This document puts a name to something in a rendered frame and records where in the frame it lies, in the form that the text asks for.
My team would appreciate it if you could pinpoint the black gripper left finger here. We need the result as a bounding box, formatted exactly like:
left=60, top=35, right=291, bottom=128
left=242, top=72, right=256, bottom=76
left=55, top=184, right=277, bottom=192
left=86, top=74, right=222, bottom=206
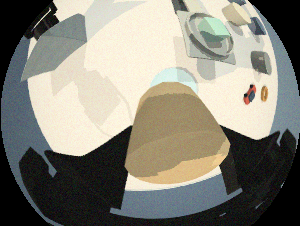
left=44, top=125, right=133, bottom=210

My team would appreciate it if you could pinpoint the tan cylinder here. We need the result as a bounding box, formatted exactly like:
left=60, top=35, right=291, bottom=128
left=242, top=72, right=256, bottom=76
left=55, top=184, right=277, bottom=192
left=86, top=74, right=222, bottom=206
left=123, top=81, right=231, bottom=185

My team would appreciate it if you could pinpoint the red toy car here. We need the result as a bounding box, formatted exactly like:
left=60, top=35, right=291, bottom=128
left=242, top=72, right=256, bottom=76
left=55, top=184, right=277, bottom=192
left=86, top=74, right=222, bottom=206
left=243, top=84, right=256, bottom=105

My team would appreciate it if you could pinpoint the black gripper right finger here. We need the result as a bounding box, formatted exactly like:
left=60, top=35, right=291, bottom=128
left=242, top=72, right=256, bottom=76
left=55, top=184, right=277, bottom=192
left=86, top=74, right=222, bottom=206
left=219, top=124, right=280, bottom=195

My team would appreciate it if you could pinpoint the cream cylinder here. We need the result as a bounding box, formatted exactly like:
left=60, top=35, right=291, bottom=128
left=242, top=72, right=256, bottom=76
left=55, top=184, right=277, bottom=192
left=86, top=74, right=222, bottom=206
left=222, top=3, right=251, bottom=27
left=250, top=51, right=272, bottom=76

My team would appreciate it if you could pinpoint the orange ring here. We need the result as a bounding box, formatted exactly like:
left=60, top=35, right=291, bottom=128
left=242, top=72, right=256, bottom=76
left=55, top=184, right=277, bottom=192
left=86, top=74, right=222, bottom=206
left=260, top=86, right=268, bottom=102

